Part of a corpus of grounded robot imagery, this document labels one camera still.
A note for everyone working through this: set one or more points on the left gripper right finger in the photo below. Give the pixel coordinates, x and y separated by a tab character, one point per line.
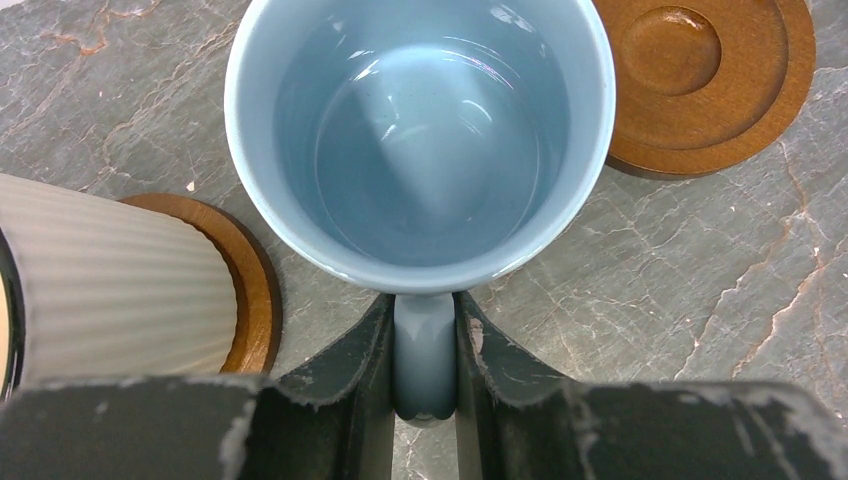
519	418

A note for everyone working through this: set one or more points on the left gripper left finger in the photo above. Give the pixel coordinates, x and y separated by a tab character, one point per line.
329	418

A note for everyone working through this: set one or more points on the brown wooden coaster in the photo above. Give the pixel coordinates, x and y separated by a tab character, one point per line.
259	322
705	85

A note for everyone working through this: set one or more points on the cream enamel mug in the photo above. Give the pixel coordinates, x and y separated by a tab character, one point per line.
95	287

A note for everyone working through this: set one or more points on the light blue mug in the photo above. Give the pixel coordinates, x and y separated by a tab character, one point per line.
419	149

